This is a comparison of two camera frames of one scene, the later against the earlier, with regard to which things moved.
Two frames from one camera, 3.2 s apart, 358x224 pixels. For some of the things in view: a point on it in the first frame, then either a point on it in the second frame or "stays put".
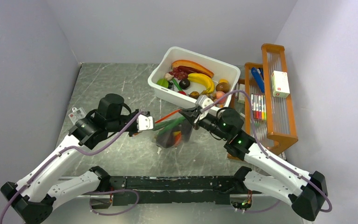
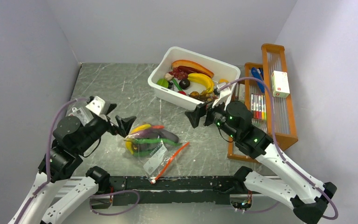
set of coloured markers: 258,106 stays put
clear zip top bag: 172,130 to 155,146
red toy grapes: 179,74 stays put
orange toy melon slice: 191,67 stays put
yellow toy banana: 203,78 stays put
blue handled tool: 258,76 stays put
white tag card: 77,114 stays put
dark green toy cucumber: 170,125 to 142,153
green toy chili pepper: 158,126 to 155,140
